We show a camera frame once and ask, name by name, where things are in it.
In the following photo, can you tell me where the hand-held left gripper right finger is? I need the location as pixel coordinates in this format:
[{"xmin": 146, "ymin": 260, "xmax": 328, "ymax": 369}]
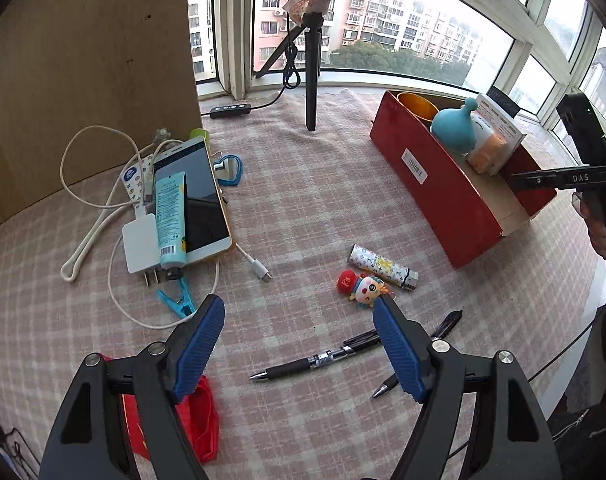
[{"xmin": 372, "ymin": 294, "xmax": 556, "ymax": 480}]

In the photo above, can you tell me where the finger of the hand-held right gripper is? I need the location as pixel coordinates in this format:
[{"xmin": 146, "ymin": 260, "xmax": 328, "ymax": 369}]
[
  {"xmin": 557, "ymin": 92, "xmax": 606, "ymax": 167},
  {"xmin": 512, "ymin": 164, "xmax": 606, "ymax": 195}
]

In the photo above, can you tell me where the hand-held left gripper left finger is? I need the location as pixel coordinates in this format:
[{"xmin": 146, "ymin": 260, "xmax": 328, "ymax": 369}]
[{"xmin": 38, "ymin": 294, "xmax": 226, "ymax": 480}]

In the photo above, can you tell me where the clown figure toy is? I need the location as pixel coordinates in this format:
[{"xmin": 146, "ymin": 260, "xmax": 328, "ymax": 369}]
[{"xmin": 337, "ymin": 270, "xmax": 384, "ymax": 307}]

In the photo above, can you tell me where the red cardboard box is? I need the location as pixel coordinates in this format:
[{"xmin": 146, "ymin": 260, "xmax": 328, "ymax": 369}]
[{"xmin": 369, "ymin": 89, "xmax": 558, "ymax": 270}]

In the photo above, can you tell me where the person's right hand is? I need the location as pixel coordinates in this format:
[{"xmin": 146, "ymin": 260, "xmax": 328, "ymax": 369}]
[{"xmin": 572, "ymin": 192, "xmax": 606, "ymax": 261}]

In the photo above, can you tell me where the blue clothespin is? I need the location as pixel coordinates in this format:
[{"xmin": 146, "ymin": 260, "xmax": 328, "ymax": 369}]
[{"xmin": 156, "ymin": 277, "xmax": 198, "ymax": 318}]

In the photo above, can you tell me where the black gel pen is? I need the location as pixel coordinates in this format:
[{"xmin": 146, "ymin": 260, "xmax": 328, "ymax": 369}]
[
  {"xmin": 371, "ymin": 310, "xmax": 464, "ymax": 400},
  {"xmin": 249, "ymin": 329, "xmax": 384, "ymax": 382}
]

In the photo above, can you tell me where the white product package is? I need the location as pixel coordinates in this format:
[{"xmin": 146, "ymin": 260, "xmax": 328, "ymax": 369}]
[{"xmin": 475, "ymin": 92, "xmax": 528, "ymax": 152}]

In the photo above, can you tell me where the red plastic bag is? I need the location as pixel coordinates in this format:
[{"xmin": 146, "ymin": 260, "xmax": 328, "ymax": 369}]
[{"xmin": 103, "ymin": 355, "xmax": 220, "ymax": 463}]

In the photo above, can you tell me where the black flat item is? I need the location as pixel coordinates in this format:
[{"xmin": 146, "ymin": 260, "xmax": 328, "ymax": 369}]
[{"xmin": 488, "ymin": 86, "xmax": 521, "ymax": 117}]

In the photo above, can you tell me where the patterned cylindrical tube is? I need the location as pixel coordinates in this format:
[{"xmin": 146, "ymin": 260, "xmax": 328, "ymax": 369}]
[{"xmin": 348, "ymin": 243, "xmax": 420, "ymax": 292}]

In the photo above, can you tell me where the white charger plug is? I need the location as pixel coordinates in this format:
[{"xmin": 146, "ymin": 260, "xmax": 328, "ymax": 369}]
[{"xmin": 122, "ymin": 212, "xmax": 164, "ymax": 287}]

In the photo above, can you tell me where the blue teardrop-shaped toy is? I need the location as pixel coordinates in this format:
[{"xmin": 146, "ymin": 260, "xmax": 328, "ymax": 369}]
[{"xmin": 430, "ymin": 98, "xmax": 478, "ymax": 156}]

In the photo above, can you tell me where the light blue cream tube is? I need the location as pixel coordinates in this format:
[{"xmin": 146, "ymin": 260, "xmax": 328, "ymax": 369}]
[{"xmin": 154, "ymin": 171, "xmax": 189, "ymax": 270}]

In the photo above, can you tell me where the orange plastic cup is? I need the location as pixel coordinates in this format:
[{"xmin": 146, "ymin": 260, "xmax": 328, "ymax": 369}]
[{"xmin": 397, "ymin": 92, "xmax": 440, "ymax": 126}]

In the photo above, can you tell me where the gold-edged smartphone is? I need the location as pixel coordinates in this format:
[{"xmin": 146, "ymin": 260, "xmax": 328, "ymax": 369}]
[{"xmin": 152, "ymin": 136, "xmax": 234, "ymax": 266}]

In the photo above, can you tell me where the blue heart-shaped mirror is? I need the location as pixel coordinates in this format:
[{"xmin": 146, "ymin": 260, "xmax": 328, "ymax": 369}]
[{"xmin": 214, "ymin": 155, "xmax": 245, "ymax": 187}]

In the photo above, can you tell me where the pink checkered tablecloth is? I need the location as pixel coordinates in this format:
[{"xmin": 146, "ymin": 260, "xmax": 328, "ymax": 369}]
[{"xmin": 0, "ymin": 87, "xmax": 601, "ymax": 480}]

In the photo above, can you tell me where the white patterned pouch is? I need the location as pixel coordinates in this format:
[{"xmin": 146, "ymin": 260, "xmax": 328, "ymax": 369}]
[{"xmin": 119, "ymin": 152, "xmax": 159, "ymax": 211}]

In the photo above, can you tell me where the person's dark clothing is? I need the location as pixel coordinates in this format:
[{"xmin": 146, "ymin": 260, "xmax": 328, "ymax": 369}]
[{"xmin": 548, "ymin": 305, "xmax": 606, "ymax": 480}]

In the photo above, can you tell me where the black tripod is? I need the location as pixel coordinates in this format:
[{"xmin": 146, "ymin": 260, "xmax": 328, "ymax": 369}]
[{"xmin": 254, "ymin": 0, "xmax": 334, "ymax": 132}]

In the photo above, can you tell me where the brown wooden board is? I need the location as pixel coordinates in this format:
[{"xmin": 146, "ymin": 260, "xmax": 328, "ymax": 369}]
[{"xmin": 0, "ymin": 0, "xmax": 204, "ymax": 226}]

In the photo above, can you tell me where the paper tag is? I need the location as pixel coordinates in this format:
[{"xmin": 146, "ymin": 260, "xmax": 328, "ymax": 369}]
[{"xmin": 282, "ymin": 0, "xmax": 314, "ymax": 28}]

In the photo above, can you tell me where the white charging cable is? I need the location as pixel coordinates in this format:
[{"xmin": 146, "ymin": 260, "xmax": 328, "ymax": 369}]
[{"xmin": 108, "ymin": 240, "xmax": 274, "ymax": 331}]

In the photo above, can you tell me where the thick white cord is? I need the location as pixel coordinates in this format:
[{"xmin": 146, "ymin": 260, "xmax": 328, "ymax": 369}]
[{"xmin": 60, "ymin": 125, "xmax": 156, "ymax": 282}]

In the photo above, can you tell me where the black wire basket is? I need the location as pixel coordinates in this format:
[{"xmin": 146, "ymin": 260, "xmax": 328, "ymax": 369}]
[{"xmin": 0, "ymin": 405, "xmax": 39, "ymax": 480}]

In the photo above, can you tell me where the black cable with remote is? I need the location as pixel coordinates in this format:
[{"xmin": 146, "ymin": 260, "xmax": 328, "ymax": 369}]
[{"xmin": 209, "ymin": 0, "xmax": 304, "ymax": 120}]

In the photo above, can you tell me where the white window frame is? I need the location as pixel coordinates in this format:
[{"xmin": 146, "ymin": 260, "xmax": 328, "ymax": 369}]
[{"xmin": 187, "ymin": 0, "xmax": 606, "ymax": 161}]

